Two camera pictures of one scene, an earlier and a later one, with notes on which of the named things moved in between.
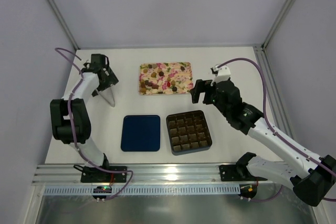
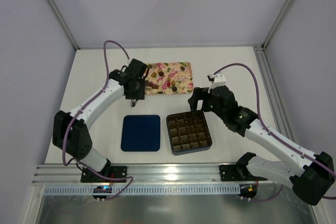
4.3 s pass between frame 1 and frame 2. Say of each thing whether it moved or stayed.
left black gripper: moved
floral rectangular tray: stayed
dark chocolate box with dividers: stayed
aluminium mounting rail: stayed
